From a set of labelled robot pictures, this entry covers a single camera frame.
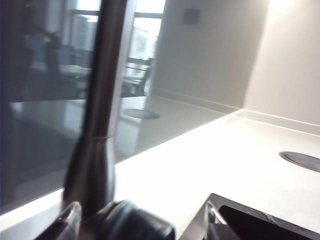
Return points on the clear black left gripper left finger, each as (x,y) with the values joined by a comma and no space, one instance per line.
(67,222)

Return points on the clear black left gripper right finger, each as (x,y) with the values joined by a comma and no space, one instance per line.
(212,220)

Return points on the dark stainless steel sink basin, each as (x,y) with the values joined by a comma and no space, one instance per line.
(262,225)

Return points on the stainless steel faucet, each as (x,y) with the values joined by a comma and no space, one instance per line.
(105,100)

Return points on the grey round countertop cover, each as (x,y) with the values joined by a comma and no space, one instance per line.
(303,161)

